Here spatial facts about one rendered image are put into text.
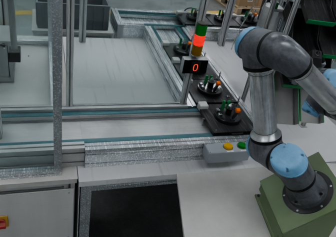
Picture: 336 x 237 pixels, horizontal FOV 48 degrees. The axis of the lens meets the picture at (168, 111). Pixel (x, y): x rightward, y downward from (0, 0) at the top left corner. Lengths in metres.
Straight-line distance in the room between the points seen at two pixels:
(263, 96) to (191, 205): 0.54
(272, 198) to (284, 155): 0.26
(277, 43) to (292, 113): 0.87
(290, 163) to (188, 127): 0.68
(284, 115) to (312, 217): 0.67
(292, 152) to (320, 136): 0.90
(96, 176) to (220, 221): 0.54
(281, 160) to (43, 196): 0.96
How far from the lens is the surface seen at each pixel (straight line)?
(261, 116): 1.39
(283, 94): 2.02
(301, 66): 1.22
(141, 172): 1.67
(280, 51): 1.20
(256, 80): 1.33
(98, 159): 1.64
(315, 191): 1.48
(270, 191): 1.61
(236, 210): 1.63
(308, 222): 1.49
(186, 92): 1.94
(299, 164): 1.36
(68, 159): 1.64
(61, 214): 1.78
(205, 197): 1.63
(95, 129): 1.78
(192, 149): 1.73
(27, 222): 1.80
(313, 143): 2.19
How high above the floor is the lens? 2.00
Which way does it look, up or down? 34 degrees down
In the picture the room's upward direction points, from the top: 11 degrees clockwise
